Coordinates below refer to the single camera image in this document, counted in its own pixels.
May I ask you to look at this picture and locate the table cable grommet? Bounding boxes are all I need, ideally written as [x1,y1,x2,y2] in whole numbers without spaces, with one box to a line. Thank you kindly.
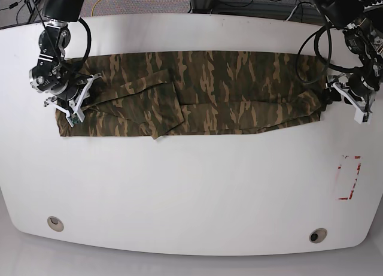
[309,228,327,244]
[47,216,64,232]

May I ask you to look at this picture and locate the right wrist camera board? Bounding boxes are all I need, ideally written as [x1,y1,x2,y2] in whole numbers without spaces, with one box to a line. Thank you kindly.
[66,114,82,128]

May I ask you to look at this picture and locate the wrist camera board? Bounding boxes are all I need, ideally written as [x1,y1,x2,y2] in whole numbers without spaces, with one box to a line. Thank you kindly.
[66,114,82,128]
[354,110,372,124]

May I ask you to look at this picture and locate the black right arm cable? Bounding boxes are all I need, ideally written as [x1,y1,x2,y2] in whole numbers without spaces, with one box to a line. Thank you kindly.
[26,0,92,79]

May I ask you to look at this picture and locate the aluminium frame cart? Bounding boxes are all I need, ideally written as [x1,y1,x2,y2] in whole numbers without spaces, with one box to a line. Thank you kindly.
[190,0,322,25]

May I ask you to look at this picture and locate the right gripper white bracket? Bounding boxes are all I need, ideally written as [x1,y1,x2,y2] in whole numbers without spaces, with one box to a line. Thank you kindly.
[44,73,101,120]

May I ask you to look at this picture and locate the white cable on floor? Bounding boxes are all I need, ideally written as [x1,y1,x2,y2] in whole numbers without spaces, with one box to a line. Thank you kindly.
[284,3,303,22]

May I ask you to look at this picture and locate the left table cable grommet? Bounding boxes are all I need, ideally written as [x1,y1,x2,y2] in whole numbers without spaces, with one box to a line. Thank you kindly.
[47,216,64,232]

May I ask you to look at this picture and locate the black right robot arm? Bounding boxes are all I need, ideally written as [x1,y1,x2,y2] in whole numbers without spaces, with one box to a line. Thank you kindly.
[29,0,101,126]

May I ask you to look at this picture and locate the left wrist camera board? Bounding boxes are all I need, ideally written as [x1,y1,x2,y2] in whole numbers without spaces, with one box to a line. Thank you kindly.
[354,110,372,124]

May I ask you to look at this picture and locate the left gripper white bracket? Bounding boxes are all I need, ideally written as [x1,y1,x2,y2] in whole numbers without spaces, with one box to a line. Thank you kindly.
[323,73,376,113]

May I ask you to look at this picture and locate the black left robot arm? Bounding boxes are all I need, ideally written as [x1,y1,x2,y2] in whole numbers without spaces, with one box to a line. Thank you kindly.
[310,0,382,124]

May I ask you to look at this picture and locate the camouflage T-shirt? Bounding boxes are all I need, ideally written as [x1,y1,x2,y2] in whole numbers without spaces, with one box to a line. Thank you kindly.
[56,51,327,139]

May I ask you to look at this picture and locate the red tape rectangle marking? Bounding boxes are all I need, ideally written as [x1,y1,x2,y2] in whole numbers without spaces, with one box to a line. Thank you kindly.
[333,155,361,201]

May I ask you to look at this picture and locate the right table cable grommet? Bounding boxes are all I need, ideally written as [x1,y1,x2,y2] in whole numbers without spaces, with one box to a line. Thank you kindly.
[309,228,327,244]

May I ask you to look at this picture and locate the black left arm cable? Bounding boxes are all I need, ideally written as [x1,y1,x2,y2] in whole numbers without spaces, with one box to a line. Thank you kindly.
[296,18,357,85]

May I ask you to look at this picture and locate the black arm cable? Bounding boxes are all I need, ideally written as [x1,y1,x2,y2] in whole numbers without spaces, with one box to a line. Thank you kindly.
[296,18,357,85]
[26,0,92,79]

